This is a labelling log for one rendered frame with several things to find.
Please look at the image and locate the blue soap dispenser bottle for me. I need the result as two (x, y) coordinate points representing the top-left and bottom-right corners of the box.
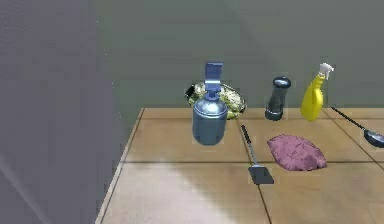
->
(191, 61), (229, 147)

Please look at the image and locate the dark pepper mill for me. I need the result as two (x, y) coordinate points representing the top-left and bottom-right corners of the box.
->
(264, 76), (292, 122)

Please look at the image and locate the purple crumpled cloth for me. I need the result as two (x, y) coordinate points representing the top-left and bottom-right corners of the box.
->
(266, 134), (328, 172)

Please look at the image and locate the yellow spray bottle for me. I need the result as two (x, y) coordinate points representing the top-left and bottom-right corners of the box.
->
(299, 62), (335, 123)

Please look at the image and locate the dark metal ladle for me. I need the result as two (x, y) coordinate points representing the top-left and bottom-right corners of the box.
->
(330, 106), (384, 149)

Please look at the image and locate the black handled metal spatula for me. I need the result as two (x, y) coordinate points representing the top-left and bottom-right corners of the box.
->
(240, 124), (275, 186)

